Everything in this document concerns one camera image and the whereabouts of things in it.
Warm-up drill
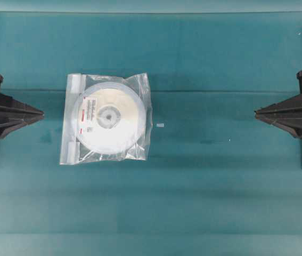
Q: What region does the white component reel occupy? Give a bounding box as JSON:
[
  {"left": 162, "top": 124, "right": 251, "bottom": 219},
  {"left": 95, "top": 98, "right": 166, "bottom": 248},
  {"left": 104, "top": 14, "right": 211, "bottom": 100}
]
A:
[{"left": 71, "top": 82, "right": 146, "bottom": 155}]

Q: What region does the clear zip bag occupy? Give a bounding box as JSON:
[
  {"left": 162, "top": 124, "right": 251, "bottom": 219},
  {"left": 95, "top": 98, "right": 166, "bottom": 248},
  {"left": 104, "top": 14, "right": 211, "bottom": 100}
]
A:
[{"left": 60, "top": 73, "right": 153, "bottom": 165}]

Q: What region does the teal table mat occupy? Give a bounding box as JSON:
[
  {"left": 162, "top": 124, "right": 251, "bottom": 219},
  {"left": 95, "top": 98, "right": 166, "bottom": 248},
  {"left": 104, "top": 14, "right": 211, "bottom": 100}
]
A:
[{"left": 0, "top": 12, "right": 302, "bottom": 255}]

